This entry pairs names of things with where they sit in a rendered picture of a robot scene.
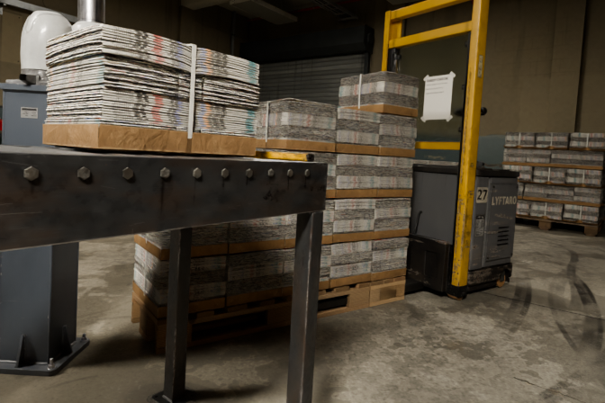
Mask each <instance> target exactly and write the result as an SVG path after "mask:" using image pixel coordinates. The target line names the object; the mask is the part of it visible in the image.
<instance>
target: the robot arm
mask: <svg viewBox="0 0 605 403"><path fill-rule="evenodd" d="M97 24H105V0H77V22H76V23H75V24H74V25H73V26H72V25H71V24H70V22H69V21H68V20H67V18H65V17H64V16H63V15H61V14H60V13H54V12H50V11H35V12H33V13H32V14H31V15H29V17H28V18H27V20H26V22H25V24H24V26H23V31H22V37H21V74H20V76H19V79H8V80H5V83H6V84H21V85H48V83H47V81H49V79H48V76H47V74H46V72H48V67H46V60H47V59H45V57H47V56H46V53H47V48H46V45H47V40H50V39H52V38H54V37H57V36H59V35H62V34H65V33H68V32H71V31H75V30H79V29H82V28H85V27H87V26H91V25H97Z"/></svg>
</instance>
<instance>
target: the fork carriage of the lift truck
mask: <svg viewBox="0 0 605 403"><path fill-rule="evenodd" d="M405 237H407V238H409V241H408V242H409V245H408V248H407V261H406V264H407V266H405V267H406V268H407V269H406V275H404V276H406V277H405V279H410V278H412V279H414V280H417V281H420V282H422V283H423V284H422V285H423V286H425V287H428V288H431V289H432V290H435V291H440V292H442V291H447V276H448V264H449V252H450V242H448V241H445V240H440V239H436V238H433V237H425V236H422V235H418V234H413V233H409V236H405Z"/></svg>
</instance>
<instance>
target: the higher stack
mask: <svg viewBox="0 0 605 403"><path fill-rule="evenodd" d="M361 75H362V74H360V76H350V77H345V78H341V81H340V82H341V83H340V88H339V108H343V107H354V106H358V109H359V108H360V106H364V105H374V104H389V105H394V106H401V107H406V108H412V109H417V108H419V106H418V104H419V103H418V101H419V98H418V90H419V88H418V86H419V79H418V78H416V77H413V76H406V75H402V74H397V73H394V72H388V71H380V72H374V73H370V74H365V75H362V76H361ZM376 113H379V114H381V117H379V118H380V120H379V121H380V122H379V131H378V132H379V138H378V139H379V140H378V147H380V149H381V148H404V149H415V143H416V142H415V138H417V131H416V130H417V129H416V127H417V124H416V123H417V122H416V119H413V117H414V116H408V115H401V114H395V113H389V112H376ZM373 156H375V157H377V161H376V162H378V163H377V167H376V168H375V169H376V170H375V176H377V186H376V189H397V190H411V188H412V179H413V178H412V171H413V168H412V164H413V162H412V161H413V159H410V158H404V157H397V156H381V155H373ZM371 198H372V199H375V200H376V202H375V215H374V219H375V223H374V225H373V227H374V228H373V231H384V230H395V229H406V228H409V225H410V224H409V222H410V216H411V207H410V206H411V200H410V198H406V197H371ZM369 240H371V241H372V242H371V243H372V245H371V247H372V248H371V250H372V251H373V252H372V254H371V255H372V257H373V258H371V259H372V262H371V268H370V271H371V273H380V272H385V271H391V270H396V269H402V268H405V266H407V264H406V261H407V248H408V245H409V242H408V241H409V238H407V237H388V238H379V239H369ZM405 277H406V276H404V275H402V276H396V277H392V278H386V279H381V280H376V281H368V282H369V286H370V291H369V307H373V306H376V305H381V304H385V303H389V302H393V301H397V300H404V291H405V282H406V280H405Z"/></svg>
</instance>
